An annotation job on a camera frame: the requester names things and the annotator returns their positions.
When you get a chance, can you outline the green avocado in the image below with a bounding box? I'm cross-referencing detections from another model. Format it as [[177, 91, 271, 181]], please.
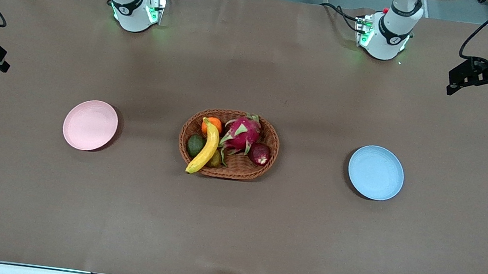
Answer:
[[185, 133, 206, 159]]

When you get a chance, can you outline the yellow banana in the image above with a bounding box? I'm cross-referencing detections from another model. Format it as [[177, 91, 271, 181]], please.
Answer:
[[185, 115, 222, 177]]

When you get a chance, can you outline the black left arm base cable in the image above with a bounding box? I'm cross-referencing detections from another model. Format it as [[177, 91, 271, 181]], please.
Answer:
[[317, 2, 364, 33]]

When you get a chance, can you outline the brown kiwi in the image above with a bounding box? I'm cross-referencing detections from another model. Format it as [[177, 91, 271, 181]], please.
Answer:
[[206, 149, 223, 169]]

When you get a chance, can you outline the brown wicker basket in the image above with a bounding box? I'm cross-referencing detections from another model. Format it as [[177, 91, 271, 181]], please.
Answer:
[[174, 104, 283, 185]]

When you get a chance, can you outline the blue round plate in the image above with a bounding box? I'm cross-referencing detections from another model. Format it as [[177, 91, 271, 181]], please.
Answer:
[[344, 143, 408, 204]]

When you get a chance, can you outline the red apple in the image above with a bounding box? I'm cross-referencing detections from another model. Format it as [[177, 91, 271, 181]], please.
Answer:
[[247, 142, 272, 167]]

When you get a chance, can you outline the pink round plate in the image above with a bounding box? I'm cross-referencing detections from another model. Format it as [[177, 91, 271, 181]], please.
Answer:
[[60, 97, 121, 154]]

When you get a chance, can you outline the pink dragon fruit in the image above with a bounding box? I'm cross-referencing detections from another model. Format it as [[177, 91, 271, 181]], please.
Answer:
[[216, 110, 265, 171]]

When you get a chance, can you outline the table cover sheet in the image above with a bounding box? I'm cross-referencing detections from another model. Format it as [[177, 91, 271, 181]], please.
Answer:
[[0, 0, 488, 274]]

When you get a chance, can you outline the orange fruit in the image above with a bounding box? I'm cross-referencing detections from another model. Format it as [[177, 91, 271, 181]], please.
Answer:
[[200, 116, 224, 137]]

